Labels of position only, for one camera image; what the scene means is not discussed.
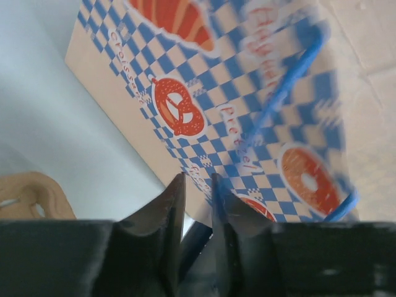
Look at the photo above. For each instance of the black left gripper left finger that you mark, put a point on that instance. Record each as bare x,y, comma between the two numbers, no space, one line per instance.
136,256

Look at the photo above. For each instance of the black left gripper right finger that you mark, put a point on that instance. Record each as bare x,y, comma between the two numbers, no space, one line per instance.
257,257

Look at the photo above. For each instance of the single brown pulp cup carrier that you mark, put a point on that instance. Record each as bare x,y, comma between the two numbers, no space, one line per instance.
33,195

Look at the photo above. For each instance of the blue checkered paper bag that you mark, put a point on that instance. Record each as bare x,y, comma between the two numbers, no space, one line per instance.
291,102

